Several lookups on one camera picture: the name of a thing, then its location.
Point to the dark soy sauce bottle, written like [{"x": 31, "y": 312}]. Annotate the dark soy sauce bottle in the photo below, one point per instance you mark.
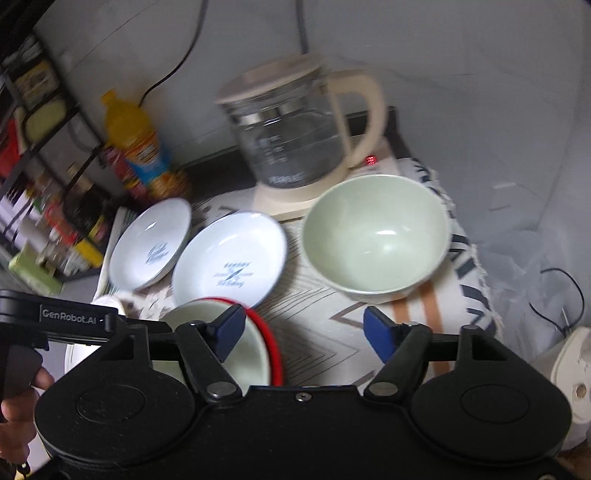
[{"x": 90, "y": 221}]

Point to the green cardboard box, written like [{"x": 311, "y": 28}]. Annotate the green cardboard box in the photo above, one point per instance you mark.
[{"x": 34, "y": 270}]

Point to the white plastic appliance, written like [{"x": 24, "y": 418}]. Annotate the white plastic appliance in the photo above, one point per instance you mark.
[{"x": 570, "y": 383}]

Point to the pale green bowl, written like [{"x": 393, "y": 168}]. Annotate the pale green bowl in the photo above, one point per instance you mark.
[{"x": 376, "y": 244}]

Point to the patterned table cloth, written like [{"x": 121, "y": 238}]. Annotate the patterned table cloth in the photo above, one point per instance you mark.
[{"x": 323, "y": 323}]

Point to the white printed plate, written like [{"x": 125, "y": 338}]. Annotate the white printed plate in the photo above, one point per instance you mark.
[
  {"x": 231, "y": 258},
  {"x": 150, "y": 244}
]

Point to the black metal rack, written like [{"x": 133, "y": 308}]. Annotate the black metal rack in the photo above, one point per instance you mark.
[{"x": 51, "y": 134}]

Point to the clear plastic bag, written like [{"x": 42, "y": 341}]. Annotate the clear plastic bag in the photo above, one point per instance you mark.
[{"x": 526, "y": 240}]

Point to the person's left hand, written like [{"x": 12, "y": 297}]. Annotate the person's left hand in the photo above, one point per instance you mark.
[{"x": 23, "y": 410}]

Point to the red rimmed bowl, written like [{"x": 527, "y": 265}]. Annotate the red rimmed bowl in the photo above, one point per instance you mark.
[{"x": 256, "y": 355}]

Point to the orange juice bottle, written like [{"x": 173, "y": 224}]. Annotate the orange juice bottle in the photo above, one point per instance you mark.
[{"x": 143, "y": 147}]

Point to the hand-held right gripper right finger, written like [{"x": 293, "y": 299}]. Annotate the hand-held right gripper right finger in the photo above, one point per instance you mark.
[{"x": 376, "y": 334}]

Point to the glass electric kettle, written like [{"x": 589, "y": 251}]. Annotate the glass electric kettle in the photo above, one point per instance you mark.
[{"x": 286, "y": 138}]

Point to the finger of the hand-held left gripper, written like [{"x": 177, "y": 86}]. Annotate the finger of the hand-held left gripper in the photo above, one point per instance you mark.
[{"x": 138, "y": 325}]

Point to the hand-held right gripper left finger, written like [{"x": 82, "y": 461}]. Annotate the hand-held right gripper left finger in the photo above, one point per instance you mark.
[{"x": 231, "y": 330}]

